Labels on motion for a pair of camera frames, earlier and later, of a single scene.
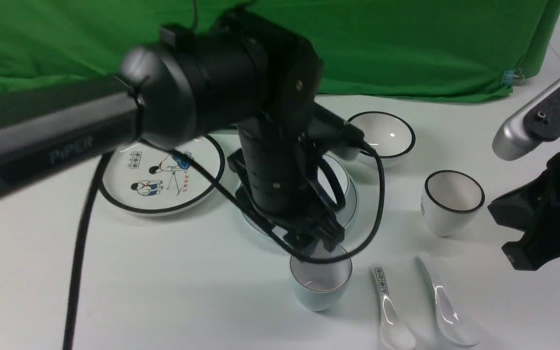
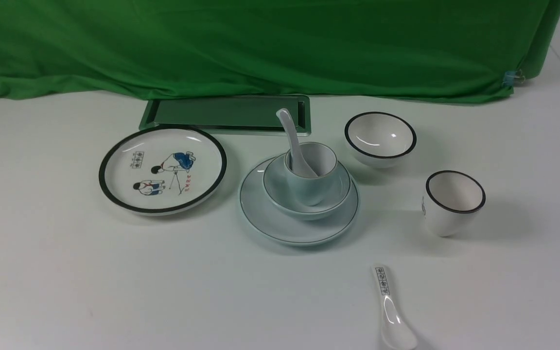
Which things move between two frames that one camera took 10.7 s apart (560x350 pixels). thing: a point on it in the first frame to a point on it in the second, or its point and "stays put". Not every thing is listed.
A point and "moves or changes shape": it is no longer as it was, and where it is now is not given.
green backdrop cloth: [450, 50] stays put
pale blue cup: [319, 286] moves or changes shape
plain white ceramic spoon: [452, 320] moves or changes shape
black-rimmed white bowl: [389, 136] stays put
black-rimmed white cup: [450, 200] stays put
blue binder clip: [509, 76] stays put
